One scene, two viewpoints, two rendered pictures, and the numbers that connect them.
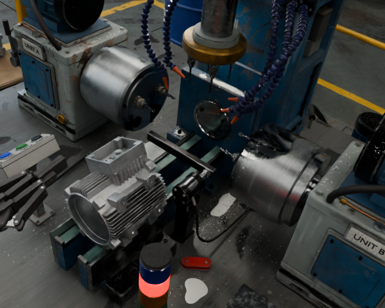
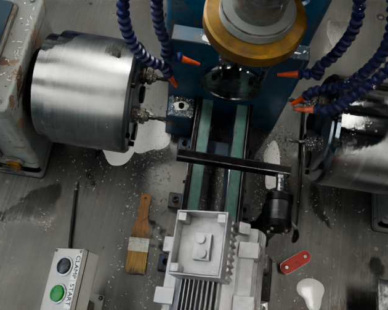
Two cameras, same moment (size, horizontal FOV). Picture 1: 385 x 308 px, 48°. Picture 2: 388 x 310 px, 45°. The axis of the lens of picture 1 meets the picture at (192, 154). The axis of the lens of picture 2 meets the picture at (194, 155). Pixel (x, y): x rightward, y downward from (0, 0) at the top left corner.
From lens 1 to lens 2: 0.79 m
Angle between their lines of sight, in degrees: 32
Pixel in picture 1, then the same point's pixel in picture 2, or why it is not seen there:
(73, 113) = (32, 155)
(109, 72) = (82, 101)
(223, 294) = (339, 279)
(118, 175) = (227, 274)
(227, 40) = (289, 20)
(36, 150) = (81, 285)
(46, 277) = not seen: outside the picture
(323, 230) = not seen: outside the picture
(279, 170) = not seen: outside the picture
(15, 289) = not seen: outside the picture
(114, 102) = (112, 138)
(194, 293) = (313, 297)
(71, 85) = (21, 132)
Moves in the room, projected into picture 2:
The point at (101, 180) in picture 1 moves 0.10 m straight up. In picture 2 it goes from (212, 294) to (219, 287)
